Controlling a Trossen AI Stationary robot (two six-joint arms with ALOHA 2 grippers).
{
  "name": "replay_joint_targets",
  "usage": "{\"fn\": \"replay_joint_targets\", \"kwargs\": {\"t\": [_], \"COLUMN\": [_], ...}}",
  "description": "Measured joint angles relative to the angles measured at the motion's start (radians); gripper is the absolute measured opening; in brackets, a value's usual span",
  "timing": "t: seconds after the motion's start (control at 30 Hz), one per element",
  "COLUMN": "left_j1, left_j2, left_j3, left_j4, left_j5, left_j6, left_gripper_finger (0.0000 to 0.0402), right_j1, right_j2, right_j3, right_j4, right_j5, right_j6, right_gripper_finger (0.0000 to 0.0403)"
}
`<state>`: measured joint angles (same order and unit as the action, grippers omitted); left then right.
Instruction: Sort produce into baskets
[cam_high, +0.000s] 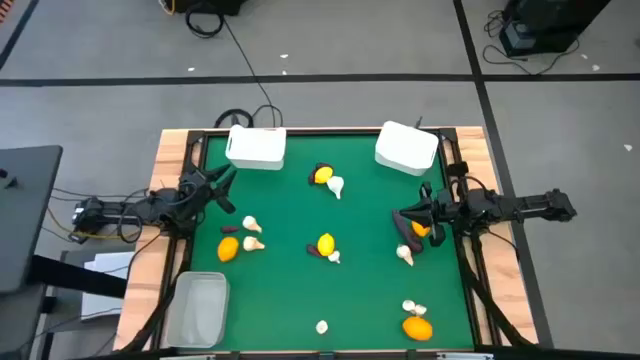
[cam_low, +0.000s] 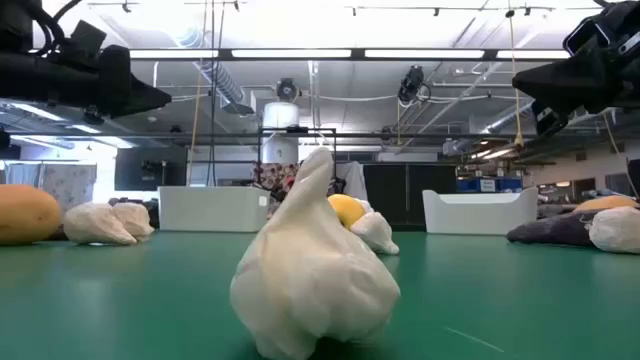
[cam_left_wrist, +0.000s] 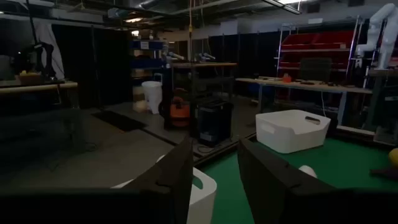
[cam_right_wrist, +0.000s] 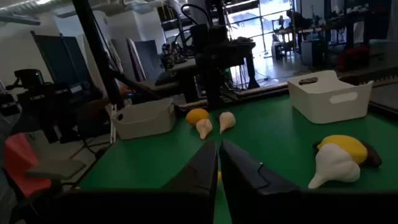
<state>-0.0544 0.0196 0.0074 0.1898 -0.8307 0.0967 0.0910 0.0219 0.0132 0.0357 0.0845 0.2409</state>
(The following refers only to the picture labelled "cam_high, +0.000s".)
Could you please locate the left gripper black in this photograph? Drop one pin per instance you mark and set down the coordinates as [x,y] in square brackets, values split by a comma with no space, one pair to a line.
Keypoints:
[197,192]

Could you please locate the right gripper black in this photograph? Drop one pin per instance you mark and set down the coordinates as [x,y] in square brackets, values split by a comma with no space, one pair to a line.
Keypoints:
[442,210]

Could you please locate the orange citrus fruit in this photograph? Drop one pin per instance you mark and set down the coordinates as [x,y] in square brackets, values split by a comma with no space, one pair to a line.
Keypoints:
[228,249]
[421,230]
[417,328]

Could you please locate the long dark purple eggplant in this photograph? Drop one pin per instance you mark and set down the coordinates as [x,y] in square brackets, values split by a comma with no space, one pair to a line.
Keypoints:
[404,232]

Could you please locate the white plastic basket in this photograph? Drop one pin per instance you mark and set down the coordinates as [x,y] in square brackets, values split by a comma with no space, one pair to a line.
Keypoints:
[406,147]
[256,145]

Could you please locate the small maroon sweet potato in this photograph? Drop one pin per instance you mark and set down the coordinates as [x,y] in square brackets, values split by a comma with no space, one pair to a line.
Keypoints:
[230,229]

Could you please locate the white garlic bulb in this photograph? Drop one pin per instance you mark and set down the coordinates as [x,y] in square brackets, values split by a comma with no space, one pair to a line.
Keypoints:
[335,185]

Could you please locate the small cream garlic bulb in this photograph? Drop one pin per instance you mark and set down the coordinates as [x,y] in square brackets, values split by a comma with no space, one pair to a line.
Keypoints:
[334,256]
[322,327]
[408,305]
[420,310]

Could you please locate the yellow lemon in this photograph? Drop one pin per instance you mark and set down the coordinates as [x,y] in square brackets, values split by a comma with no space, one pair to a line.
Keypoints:
[323,175]
[326,244]

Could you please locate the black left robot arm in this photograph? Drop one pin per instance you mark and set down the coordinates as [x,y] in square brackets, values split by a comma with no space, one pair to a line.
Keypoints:
[107,214]

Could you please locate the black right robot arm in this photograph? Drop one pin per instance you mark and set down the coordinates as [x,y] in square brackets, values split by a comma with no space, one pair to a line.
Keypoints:
[500,205]

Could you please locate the translucent grey plastic bin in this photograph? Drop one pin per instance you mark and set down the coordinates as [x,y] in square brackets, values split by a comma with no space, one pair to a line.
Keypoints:
[197,310]

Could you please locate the white paper sheets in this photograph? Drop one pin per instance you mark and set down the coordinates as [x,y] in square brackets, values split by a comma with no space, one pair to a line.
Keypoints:
[107,265]

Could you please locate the green table mat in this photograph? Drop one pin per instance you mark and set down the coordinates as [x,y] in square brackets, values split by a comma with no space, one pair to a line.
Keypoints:
[300,300]

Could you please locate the black desk beam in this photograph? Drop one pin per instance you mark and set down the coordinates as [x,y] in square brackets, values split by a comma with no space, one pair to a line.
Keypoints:
[75,275]

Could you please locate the black equipment box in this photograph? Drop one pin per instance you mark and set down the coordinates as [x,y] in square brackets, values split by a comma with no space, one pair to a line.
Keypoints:
[210,5]

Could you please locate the grey desk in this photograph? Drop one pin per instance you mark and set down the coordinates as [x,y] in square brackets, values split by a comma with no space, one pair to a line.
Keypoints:
[25,215]

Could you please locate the large black equipment case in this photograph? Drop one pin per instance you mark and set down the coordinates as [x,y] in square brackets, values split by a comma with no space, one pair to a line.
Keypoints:
[550,20]

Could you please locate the orange striped object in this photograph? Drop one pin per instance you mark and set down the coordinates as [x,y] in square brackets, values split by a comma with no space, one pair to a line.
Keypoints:
[4,7]

